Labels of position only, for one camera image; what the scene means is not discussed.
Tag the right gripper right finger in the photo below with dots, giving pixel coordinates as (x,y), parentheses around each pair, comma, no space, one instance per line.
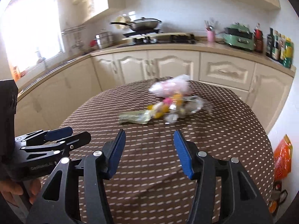
(241,201)

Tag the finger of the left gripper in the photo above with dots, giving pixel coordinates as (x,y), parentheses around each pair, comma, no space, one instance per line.
(65,145)
(41,137)

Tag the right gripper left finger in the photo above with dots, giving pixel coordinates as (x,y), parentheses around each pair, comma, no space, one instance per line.
(58,201)

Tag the pale green plastic wrapper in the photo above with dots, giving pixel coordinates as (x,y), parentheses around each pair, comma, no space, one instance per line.
(138,117)

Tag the clear plastic wrapper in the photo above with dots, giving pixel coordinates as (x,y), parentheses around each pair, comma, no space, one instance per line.
(185,106)

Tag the yellow wrapper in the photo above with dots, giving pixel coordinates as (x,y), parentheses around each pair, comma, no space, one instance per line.
(160,109)

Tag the pink hair band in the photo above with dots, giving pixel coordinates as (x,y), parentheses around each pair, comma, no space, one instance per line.
(168,101)

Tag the white pink plastic bag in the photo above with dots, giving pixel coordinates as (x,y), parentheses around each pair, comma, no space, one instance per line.
(170,87)

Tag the kitchen window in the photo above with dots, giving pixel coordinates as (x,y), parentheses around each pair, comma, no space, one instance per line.
(29,26)

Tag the person's left hand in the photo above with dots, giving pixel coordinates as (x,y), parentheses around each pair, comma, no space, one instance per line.
(10,188)

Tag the cream lower cabinets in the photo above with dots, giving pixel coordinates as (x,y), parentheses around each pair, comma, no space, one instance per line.
(263,84)

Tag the orange bag on floor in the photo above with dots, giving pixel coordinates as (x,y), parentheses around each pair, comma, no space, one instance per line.
(282,159)

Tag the brown polka dot tablecloth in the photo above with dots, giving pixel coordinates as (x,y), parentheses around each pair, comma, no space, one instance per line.
(150,186)

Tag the chrome sink faucet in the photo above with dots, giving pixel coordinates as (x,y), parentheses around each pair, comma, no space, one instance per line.
(42,60)

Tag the utensil hanging rack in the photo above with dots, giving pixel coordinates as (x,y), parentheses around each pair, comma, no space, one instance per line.
(73,37)

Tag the red bowl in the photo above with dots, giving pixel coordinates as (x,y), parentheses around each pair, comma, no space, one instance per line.
(93,43)

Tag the steel steamer pot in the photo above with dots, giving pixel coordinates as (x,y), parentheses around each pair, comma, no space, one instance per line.
(104,39)

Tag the black gas stove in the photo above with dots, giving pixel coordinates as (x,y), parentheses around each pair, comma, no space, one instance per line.
(158,38)

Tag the black wok with lid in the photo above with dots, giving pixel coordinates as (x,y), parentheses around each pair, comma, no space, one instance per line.
(140,24)

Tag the dark sauce bottle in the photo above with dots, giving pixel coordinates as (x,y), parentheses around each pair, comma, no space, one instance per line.
(269,43)

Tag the green yellow oil bottle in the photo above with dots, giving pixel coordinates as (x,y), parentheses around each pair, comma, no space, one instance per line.
(288,53)

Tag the green electric grill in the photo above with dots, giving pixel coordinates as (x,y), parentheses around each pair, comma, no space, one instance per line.
(239,36)

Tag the pink utensil holder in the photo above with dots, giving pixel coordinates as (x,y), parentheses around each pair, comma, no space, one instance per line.
(210,36)

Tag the red cap soda bottle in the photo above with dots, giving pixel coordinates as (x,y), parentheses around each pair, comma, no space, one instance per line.
(258,39)

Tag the round trivet on wall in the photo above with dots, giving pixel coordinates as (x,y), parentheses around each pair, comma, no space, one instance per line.
(123,19)

